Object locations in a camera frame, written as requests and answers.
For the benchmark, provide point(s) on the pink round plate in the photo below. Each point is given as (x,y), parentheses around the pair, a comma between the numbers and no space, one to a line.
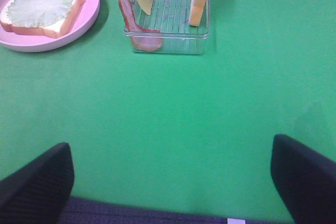
(84,20)

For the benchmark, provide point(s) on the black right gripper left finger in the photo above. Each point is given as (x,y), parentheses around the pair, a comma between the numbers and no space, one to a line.
(38,192)

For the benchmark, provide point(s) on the bacon strip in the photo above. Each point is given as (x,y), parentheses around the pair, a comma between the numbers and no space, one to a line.
(143,43)

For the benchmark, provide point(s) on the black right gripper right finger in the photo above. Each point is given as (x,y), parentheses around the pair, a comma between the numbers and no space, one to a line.
(304,179)

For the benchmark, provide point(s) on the green lettuce leaf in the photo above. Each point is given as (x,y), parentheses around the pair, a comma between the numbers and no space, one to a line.
(36,13)

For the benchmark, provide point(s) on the clear right plastic container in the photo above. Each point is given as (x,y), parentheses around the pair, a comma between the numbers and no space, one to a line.
(169,18)

